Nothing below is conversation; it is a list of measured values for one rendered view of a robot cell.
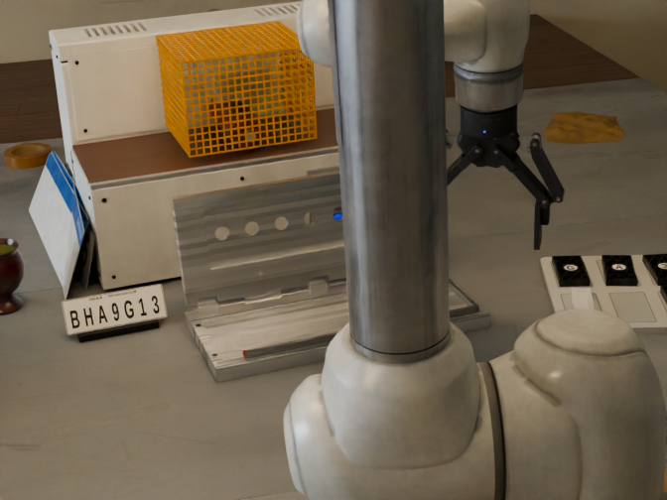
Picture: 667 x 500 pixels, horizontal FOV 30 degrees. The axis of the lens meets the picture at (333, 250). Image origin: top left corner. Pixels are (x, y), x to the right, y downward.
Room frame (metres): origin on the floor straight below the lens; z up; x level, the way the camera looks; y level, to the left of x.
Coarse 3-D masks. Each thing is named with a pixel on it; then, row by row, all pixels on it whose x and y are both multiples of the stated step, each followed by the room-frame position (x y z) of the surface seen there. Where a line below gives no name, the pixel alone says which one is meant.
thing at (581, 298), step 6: (576, 288) 1.81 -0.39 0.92; (576, 294) 1.79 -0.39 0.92; (582, 294) 1.79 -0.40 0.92; (588, 294) 1.79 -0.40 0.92; (576, 300) 1.77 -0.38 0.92; (582, 300) 1.77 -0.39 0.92; (588, 300) 1.76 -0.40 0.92; (576, 306) 1.75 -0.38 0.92; (582, 306) 1.75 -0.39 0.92; (588, 306) 1.75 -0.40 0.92
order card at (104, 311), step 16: (144, 288) 1.80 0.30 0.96; (160, 288) 1.81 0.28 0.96; (64, 304) 1.76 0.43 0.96; (80, 304) 1.77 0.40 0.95; (96, 304) 1.77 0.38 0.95; (112, 304) 1.78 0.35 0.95; (128, 304) 1.78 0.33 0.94; (144, 304) 1.79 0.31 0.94; (160, 304) 1.79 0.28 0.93; (80, 320) 1.75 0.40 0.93; (96, 320) 1.76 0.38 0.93; (112, 320) 1.77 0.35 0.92; (128, 320) 1.77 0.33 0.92; (144, 320) 1.78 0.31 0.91
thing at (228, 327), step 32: (320, 288) 1.83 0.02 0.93; (192, 320) 1.75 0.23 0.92; (224, 320) 1.75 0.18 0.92; (256, 320) 1.75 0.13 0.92; (288, 320) 1.74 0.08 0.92; (320, 320) 1.74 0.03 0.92; (480, 320) 1.72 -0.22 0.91; (224, 352) 1.65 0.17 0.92; (288, 352) 1.63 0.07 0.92; (320, 352) 1.64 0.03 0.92
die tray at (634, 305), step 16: (592, 256) 1.96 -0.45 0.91; (640, 256) 1.95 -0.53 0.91; (544, 272) 1.90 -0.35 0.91; (592, 272) 1.89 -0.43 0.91; (640, 272) 1.88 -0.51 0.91; (560, 288) 1.84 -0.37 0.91; (592, 288) 1.83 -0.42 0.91; (608, 288) 1.83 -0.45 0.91; (624, 288) 1.83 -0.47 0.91; (640, 288) 1.82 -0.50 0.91; (656, 288) 1.82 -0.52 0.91; (560, 304) 1.78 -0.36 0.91; (608, 304) 1.77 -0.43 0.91; (624, 304) 1.77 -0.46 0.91; (640, 304) 1.77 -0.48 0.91; (656, 304) 1.76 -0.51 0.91; (624, 320) 1.71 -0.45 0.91; (640, 320) 1.71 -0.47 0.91; (656, 320) 1.71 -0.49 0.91
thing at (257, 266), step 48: (240, 192) 1.83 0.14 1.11; (288, 192) 1.86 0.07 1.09; (336, 192) 1.88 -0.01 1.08; (192, 240) 1.79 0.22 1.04; (240, 240) 1.82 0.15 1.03; (288, 240) 1.84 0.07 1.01; (336, 240) 1.87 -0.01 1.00; (192, 288) 1.77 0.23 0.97; (240, 288) 1.79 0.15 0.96; (288, 288) 1.82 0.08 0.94
